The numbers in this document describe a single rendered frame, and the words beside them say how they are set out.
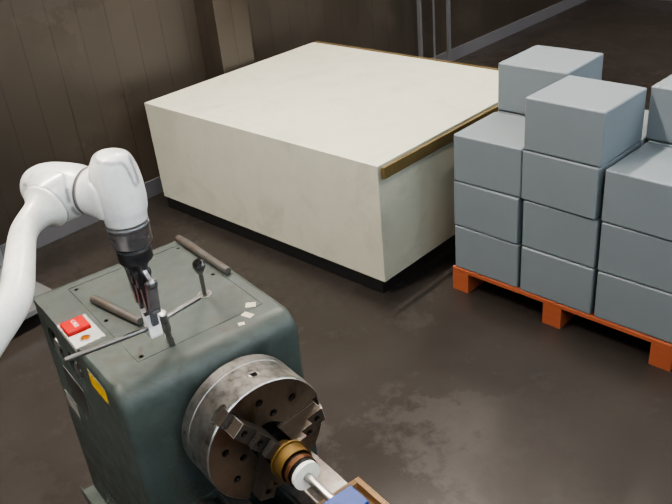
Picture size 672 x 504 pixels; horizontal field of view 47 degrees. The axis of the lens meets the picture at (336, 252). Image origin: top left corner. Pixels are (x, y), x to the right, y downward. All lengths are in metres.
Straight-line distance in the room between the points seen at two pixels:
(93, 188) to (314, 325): 2.59
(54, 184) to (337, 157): 2.56
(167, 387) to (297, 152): 2.64
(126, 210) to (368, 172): 2.46
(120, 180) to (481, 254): 2.75
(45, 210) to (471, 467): 2.13
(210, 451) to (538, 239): 2.44
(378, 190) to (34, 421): 1.98
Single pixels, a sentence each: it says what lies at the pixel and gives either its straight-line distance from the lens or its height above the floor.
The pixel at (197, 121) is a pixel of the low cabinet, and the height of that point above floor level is 0.74.
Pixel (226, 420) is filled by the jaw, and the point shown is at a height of 1.19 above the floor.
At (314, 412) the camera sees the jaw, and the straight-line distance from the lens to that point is 1.84.
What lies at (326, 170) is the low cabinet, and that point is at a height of 0.66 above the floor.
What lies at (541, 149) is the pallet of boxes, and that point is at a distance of 3.66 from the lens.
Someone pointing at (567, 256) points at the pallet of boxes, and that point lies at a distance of 3.81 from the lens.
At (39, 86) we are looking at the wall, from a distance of 5.29.
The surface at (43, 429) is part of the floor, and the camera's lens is 3.87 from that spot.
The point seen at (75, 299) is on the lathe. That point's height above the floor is 1.25.
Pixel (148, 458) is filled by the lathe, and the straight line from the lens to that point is 1.91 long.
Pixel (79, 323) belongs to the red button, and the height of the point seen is 1.27.
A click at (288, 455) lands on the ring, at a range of 1.75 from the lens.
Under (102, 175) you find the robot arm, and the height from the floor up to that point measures 1.74.
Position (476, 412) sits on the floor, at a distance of 3.51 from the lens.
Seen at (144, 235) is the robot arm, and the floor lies 1.59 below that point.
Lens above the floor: 2.32
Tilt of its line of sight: 29 degrees down
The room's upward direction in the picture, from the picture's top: 6 degrees counter-clockwise
